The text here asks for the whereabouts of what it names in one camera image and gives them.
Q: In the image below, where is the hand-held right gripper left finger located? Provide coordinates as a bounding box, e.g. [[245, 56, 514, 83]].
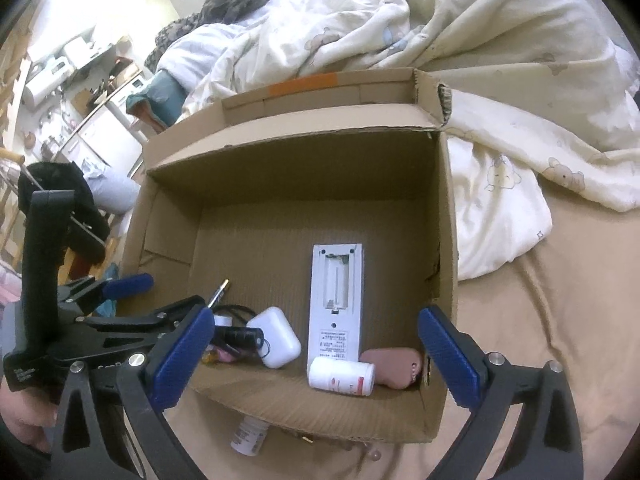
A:
[[50, 304, 216, 480]]

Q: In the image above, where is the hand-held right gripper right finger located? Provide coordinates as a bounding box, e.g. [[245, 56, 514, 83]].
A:
[[419, 306, 586, 480]]

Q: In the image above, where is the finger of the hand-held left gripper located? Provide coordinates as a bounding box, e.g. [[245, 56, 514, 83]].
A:
[[82, 296, 206, 361], [62, 273, 154, 313]]

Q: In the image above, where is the pink soft case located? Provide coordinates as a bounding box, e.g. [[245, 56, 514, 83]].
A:
[[360, 347, 426, 390]]

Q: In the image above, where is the black cylindrical device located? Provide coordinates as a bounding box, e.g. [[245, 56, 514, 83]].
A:
[[215, 326, 264, 356]]

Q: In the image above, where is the gold pen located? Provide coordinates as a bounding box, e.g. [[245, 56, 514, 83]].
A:
[[205, 280, 231, 311]]

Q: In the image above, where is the black cord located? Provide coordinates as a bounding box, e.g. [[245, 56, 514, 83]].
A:
[[215, 305, 273, 358]]

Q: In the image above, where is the white earbuds case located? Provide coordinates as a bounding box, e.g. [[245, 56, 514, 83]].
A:
[[247, 306, 302, 369]]

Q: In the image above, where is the small white bottle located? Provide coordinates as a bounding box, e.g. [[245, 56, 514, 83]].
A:
[[230, 416, 271, 457]]

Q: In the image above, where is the white bottle red label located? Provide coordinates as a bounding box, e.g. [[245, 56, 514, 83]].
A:
[[307, 356, 376, 397]]

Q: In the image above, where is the white remote control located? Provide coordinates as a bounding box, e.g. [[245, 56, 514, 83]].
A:
[[306, 243, 364, 366]]

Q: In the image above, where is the cardboard box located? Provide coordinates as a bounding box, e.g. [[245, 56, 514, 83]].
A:
[[121, 66, 458, 445]]

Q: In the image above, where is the person's left forearm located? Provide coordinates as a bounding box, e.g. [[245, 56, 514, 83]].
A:
[[0, 420, 51, 480]]

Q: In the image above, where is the person's left hand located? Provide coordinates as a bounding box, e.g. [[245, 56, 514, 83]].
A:
[[0, 385, 61, 453]]

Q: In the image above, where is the black garment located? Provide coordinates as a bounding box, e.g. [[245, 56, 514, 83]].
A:
[[17, 162, 111, 266]]

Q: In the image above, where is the grey stuffed bag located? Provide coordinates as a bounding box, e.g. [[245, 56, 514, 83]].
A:
[[82, 167, 141, 216]]

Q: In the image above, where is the white cabinet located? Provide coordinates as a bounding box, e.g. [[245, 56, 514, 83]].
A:
[[65, 110, 143, 176]]

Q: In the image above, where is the white water heater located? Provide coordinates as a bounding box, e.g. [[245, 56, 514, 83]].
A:
[[22, 67, 66, 108]]

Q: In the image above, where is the teal cushion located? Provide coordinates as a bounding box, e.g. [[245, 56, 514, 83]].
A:
[[125, 70, 193, 128]]

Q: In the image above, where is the white countertop appliance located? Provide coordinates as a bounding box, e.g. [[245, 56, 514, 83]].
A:
[[62, 37, 93, 63]]

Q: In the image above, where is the lavender blanket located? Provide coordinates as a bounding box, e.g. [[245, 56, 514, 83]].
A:
[[155, 0, 311, 96]]

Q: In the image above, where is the white bear print comforter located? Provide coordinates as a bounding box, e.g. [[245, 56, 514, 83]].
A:
[[182, 0, 640, 281]]

